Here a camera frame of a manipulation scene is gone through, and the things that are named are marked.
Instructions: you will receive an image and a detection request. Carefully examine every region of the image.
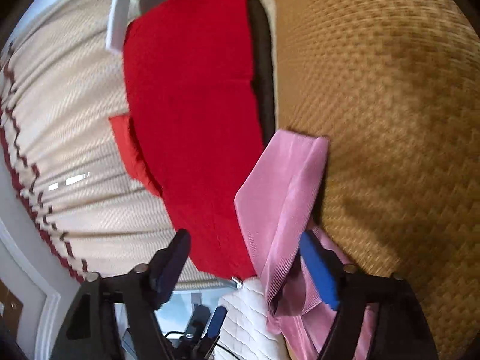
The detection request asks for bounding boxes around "tan woven bed mat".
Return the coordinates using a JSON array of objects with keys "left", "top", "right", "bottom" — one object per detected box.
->
[{"left": 275, "top": 0, "right": 479, "bottom": 359}]

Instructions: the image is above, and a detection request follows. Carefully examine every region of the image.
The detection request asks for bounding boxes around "white quilted pillow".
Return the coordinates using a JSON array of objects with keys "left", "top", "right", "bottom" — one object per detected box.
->
[{"left": 213, "top": 278, "right": 290, "bottom": 360}]

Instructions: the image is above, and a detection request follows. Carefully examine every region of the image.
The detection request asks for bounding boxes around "orange red cloth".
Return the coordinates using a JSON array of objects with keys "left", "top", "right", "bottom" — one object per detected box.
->
[{"left": 109, "top": 114, "right": 163, "bottom": 197}]

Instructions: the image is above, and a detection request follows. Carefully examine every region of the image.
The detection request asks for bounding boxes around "red blanket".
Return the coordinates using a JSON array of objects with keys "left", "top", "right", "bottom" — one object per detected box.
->
[{"left": 123, "top": 0, "right": 264, "bottom": 280}]

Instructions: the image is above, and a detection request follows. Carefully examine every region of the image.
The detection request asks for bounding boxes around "cream striped curtain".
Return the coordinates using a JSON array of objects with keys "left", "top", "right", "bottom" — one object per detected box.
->
[{"left": 0, "top": 0, "right": 226, "bottom": 291}]

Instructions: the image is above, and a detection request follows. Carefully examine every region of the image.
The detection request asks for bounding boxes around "pink corduroy zip jacket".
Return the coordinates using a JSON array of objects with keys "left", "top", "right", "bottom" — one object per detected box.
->
[{"left": 233, "top": 128, "right": 378, "bottom": 360}]

